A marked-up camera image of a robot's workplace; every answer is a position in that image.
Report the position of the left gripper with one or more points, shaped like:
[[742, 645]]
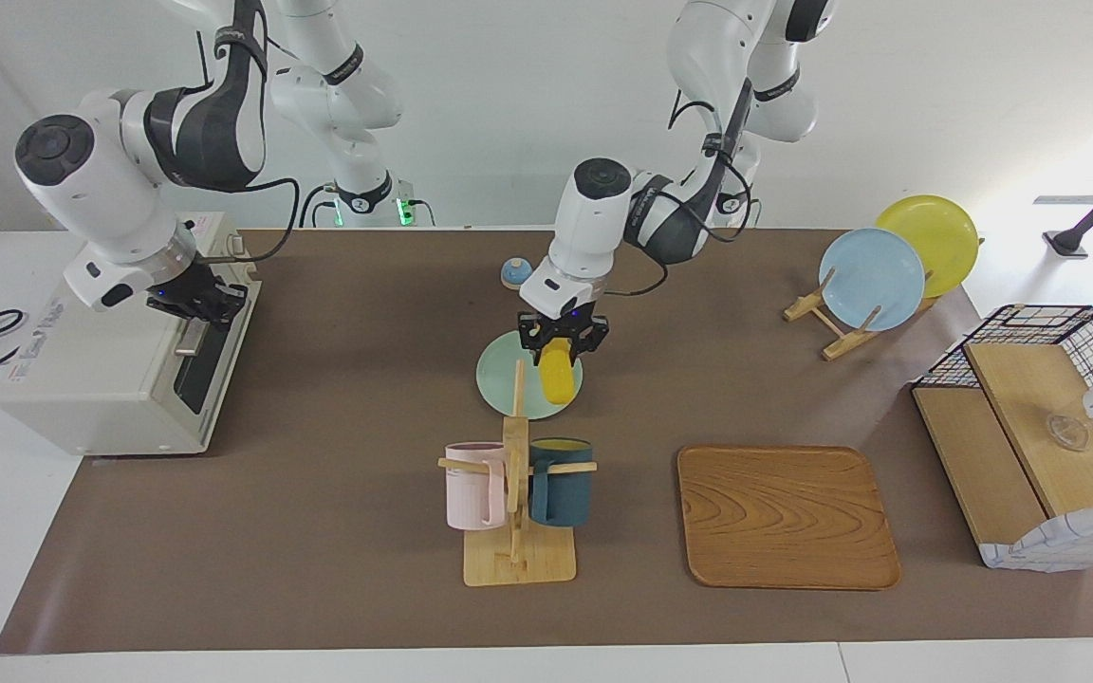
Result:
[[565, 289]]

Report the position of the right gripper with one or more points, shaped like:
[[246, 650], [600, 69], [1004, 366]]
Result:
[[91, 280]]

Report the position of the yellow corn cob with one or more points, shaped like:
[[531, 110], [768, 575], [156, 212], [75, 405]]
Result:
[[557, 375]]

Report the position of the pale green round plate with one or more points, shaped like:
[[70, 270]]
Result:
[[499, 379]]

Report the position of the white toaster oven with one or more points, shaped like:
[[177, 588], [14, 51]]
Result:
[[101, 379]]

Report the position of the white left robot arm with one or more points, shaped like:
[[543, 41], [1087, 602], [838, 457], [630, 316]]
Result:
[[594, 218]]

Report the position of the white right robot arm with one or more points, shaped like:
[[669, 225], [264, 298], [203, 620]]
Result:
[[82, 180]]

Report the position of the dark teal mug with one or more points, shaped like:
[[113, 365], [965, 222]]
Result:
[[561, 498]]

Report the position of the pink mug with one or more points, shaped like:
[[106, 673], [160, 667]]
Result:
[[471, 493]]

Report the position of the wooden mug tree stand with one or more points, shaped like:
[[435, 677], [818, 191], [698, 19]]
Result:
[[518, 564]]

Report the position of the brown table mat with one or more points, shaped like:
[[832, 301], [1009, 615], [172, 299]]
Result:
[[319, 531]]

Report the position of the wooden plate rack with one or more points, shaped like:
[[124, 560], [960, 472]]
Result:
[[841, 346]]

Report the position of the wooden serving tray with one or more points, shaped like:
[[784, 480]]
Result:
[[788, 517]]

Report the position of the light blue plate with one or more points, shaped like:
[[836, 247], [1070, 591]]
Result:
[[869, 280]]

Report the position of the yellow plate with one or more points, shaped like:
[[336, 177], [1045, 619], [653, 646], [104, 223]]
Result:
[[945, 237]]

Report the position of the small clear glass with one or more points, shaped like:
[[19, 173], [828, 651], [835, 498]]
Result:
[[1066, 433]]

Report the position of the white checked cloth liner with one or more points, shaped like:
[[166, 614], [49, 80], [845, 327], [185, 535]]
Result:
[[1059, 545]]

